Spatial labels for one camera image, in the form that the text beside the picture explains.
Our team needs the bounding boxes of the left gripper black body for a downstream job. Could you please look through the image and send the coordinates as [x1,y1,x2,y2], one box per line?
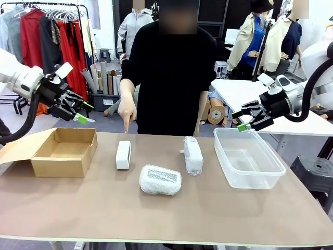
[39,74,70,107]

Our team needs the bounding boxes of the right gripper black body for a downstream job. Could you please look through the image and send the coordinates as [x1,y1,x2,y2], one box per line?
[259,90,289,117]

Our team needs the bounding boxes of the unwrapped white clock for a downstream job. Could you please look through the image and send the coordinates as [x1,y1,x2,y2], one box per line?
[115,140,132,170]

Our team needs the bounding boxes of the bubble-wrapped clock fully white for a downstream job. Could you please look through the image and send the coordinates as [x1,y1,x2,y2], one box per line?
[179,135,204,176]

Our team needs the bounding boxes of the bubble-wrapped clock showing grey face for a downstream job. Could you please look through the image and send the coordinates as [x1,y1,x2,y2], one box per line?
[138,164,183,196]

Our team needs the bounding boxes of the person's right forearm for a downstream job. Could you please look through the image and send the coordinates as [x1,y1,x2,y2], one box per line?
[119,78,136,96]

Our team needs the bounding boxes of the person's right hand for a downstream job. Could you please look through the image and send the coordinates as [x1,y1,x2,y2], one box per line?
[117,93,138,134]

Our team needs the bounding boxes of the orange cloth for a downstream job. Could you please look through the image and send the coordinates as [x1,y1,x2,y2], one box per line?
[35,102,50,117]

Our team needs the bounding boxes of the grey leaning paper roll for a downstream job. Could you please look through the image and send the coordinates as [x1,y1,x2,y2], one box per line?
[81,68,98,95]

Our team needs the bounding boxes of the dark storage bin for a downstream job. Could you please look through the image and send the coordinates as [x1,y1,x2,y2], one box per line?
[92,93,122,113]

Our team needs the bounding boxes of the tall grey paper roll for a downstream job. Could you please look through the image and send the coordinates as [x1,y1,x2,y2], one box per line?
[100,61,109,95]

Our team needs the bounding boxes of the tan mannequin torso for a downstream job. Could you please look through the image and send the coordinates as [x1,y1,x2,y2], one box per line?
[207,90,233,128]

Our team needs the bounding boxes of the black hanging garment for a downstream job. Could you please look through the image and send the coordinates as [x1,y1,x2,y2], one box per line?
[39,16,63,77]

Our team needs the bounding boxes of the red hanging dress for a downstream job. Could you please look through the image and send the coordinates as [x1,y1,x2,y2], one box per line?
[56,20,88,102]

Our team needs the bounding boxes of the white paper roll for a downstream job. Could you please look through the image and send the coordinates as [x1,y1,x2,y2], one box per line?
[112,75,122,96]

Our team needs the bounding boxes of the clear plastic container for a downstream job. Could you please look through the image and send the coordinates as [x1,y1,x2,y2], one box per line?
[213,127,287,190]

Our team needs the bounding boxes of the small white box appliance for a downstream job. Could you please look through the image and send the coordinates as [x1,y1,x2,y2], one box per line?
[215,60,228,79]

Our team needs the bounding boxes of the skin-coloured lying mannequin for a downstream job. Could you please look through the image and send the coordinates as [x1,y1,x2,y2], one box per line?
[309,103,333,120]

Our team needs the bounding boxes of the small grey stool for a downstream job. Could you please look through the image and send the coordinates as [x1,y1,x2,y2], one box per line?
[98,48,111,64]

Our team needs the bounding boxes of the open brown cardboard box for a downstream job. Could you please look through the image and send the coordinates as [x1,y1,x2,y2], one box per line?
[0,127,98,178]

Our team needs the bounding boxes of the black tripod pole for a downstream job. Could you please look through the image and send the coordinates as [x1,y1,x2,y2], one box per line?
[251,18,276,82]

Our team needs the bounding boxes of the red hanging coat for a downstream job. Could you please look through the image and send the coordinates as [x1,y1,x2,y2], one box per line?
[20,9,44,69]

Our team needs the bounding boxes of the mannequin with cream jacket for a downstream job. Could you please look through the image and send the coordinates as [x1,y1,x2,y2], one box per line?
[263,0,304,74]

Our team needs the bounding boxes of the mannequin with beige coat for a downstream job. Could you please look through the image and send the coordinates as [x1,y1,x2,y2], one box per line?
[226,0,274,80]

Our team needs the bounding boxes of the cream hanging garment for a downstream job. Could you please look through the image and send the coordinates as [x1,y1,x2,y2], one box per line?
[80,17,95,57]

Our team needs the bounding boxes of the grey hanging garment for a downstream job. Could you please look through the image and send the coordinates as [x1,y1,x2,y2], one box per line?
[0,6,24,64]

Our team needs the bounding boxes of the white monitor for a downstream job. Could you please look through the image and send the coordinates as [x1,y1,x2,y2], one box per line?
[224,28,241,45]

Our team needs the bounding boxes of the black plastic stool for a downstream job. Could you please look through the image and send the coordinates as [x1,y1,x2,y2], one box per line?
[289,155,333,207]

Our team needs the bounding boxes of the person's black sweater body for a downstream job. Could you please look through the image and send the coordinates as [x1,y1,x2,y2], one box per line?
[120,20,218,136]

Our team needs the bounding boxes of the black metal clothing rack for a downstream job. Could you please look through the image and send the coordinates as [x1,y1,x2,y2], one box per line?
[0,2,91,116]

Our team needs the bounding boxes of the figure in grey hoodie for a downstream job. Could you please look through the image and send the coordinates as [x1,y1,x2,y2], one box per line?
[116,0,155,61]

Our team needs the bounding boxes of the black hat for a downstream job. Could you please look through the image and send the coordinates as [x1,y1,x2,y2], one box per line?
[250,0,274,13]

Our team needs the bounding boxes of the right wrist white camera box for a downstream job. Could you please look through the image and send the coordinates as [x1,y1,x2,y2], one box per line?
[257,72,284,95]

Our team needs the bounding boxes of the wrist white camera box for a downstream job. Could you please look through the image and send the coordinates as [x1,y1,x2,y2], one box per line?
[49,61,74,84]
[257,72,284,95]

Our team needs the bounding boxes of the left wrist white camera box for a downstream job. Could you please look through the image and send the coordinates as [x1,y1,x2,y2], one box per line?
[49,61,74,84]

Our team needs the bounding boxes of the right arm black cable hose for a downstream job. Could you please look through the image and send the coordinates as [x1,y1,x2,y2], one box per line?
[285,43,333,122]

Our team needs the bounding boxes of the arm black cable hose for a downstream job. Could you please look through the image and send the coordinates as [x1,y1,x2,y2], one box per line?
[0,93,40,145]
[285,43,333,122]

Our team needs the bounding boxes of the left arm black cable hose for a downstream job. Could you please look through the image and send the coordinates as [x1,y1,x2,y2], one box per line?
[0,93,40,145]

